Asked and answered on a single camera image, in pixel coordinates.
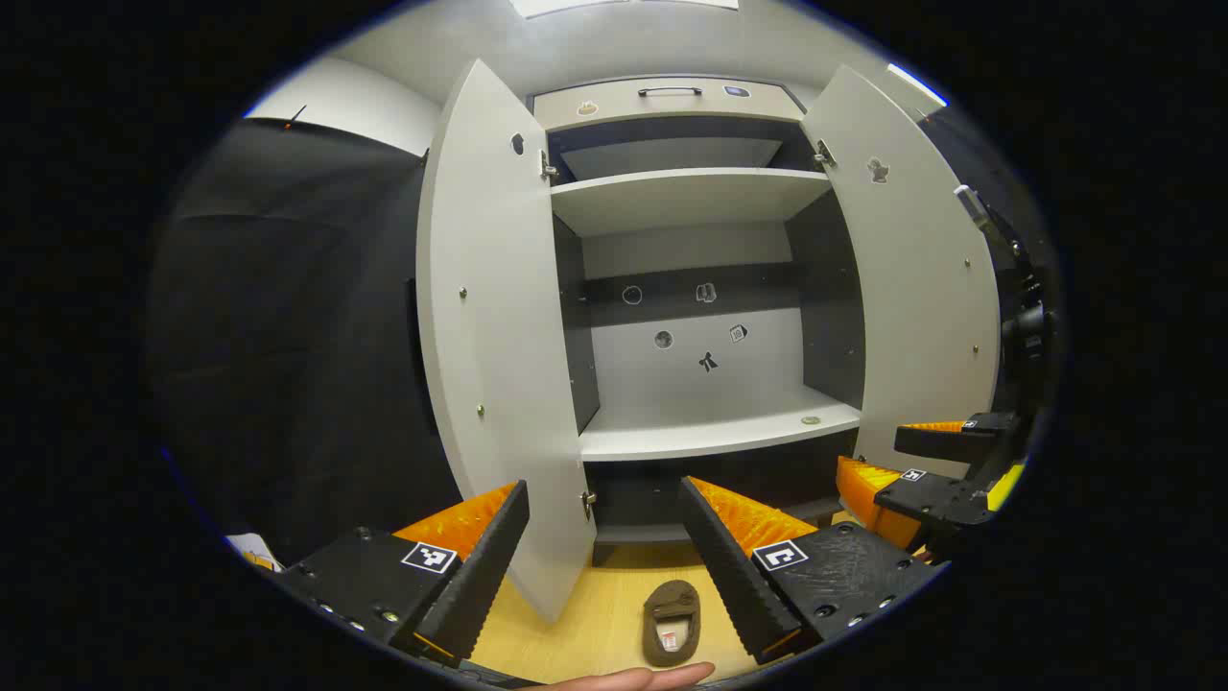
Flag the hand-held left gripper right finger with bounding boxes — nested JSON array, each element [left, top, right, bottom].
[[678, 475, 949, 666]]

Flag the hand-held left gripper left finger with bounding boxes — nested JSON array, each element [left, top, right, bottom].
[[276, 480, 531, 668]]

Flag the brown fuzzy shoe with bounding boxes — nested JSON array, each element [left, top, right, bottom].
[[641, 579, 703, 669]]

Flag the grey shoe cabinet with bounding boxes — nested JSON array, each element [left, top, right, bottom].
[[531, 77, 864, 569]]

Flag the cabinet drawer front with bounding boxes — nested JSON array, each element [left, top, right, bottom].
[[532, 78, 806, 133]]

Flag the white printed paper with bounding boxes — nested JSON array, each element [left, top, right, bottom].
[[224, 532, 285, 574]]

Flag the ceiling light panel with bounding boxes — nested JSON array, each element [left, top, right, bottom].
[[886, 62, 950, 107]]

